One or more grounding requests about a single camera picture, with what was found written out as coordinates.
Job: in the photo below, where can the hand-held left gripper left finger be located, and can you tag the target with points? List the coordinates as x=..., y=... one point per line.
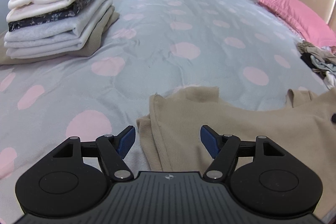
x=127, y=141

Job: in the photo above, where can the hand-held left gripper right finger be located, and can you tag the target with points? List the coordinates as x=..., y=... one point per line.
x=210, y=141

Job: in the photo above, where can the beige knit sweater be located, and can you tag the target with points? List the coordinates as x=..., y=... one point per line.
x=236, y=119

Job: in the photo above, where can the tan garment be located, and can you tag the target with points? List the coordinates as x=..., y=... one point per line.
x=102, y=29

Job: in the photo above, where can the off-white garment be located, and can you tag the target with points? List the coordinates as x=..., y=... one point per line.
x=39, y=49

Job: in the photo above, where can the small black garment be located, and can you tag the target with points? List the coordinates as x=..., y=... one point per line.
x=307, y=59

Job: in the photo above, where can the light blue garment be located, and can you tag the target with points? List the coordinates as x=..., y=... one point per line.
x=320, y=65

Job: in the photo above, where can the taupe garment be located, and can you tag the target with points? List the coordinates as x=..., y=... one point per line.
x=312, y=49

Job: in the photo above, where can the light grey garment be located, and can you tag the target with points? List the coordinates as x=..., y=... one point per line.
x=39, y=32

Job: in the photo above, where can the dark floral garment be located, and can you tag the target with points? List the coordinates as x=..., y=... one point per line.
x=52, y=15

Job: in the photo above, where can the pink pillow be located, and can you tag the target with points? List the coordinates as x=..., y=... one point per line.
x=294, y=11

